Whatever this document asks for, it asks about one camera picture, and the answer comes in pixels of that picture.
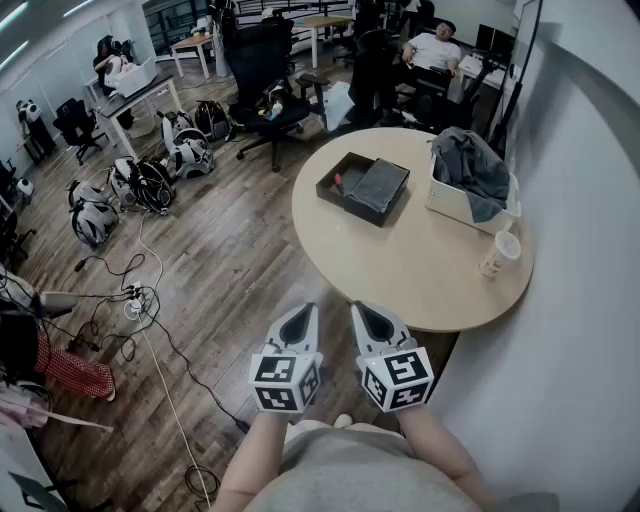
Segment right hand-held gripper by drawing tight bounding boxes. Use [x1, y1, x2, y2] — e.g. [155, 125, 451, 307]
[349, 299, 435, 414]

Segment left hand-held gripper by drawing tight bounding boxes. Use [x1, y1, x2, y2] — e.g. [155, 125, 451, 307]
[248, 301, 324, 415]

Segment black shallow box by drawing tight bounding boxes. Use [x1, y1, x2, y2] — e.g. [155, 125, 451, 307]
[315, 151, 411, 229]

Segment person's right forearm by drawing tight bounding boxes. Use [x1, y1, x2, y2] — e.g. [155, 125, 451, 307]
[397, 405, 497, 512]

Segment person's left forearm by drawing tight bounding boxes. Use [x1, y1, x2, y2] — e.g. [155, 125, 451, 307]
[213, 410, 292, 512]

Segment white box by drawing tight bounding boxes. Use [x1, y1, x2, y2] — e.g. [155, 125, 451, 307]
[115, 56, 158, 99]

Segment person's grey shirt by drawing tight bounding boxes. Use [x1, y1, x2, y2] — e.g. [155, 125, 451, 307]
[249, 420, 561, 512]

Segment paper cup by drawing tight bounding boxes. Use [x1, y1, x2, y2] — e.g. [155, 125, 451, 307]
[478, 230, 523, 280]

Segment white power strip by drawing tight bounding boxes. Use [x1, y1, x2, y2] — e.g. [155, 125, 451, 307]
[123, 283, 152, 318]

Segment white plastic basket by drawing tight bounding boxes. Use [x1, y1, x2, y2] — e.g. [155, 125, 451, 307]
[424, 153, 522, 236]

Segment folded grey cloth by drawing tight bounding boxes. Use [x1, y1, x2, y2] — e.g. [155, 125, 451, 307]
[348, 158, 411, 215]

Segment crumpled grey garment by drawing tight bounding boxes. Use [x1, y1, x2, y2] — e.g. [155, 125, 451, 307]
[430, 126, 512, 224]

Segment white and black wearable device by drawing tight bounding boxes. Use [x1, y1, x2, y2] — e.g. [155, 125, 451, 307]
[66, 179, 121, 249]
[108, 156, 178, 217]
[158, 110, 196, 147]
[168, 128, 217, 182]

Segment black backpack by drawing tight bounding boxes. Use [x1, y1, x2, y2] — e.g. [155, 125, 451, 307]
[193, 99, 232, 143]

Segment colourful toy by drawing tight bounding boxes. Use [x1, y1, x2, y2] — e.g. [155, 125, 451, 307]
[257, 94, 287, 122]

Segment white plastic bag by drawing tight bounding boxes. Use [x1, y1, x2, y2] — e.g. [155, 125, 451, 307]
[319, 80, 354, 134]

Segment dark-topped desk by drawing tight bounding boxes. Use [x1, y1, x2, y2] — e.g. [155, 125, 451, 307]
[93, 74, 183, 162]

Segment black whiteboard stand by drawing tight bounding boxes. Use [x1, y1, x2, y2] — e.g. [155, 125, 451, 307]
[491, 0, 545, 147]

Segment wooden desk with white legs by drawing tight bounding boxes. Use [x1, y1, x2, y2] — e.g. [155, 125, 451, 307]
[291, 15, 354, 69]
[170, 33, 217, 81]

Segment black monitor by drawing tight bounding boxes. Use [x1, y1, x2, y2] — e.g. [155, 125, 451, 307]
[474, 23, 517, 60]

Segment black cable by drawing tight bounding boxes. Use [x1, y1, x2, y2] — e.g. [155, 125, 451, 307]
[147, 298, 251, 435]

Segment white cable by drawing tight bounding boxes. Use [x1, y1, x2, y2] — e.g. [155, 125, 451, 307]
[133, 209, 215, 507]

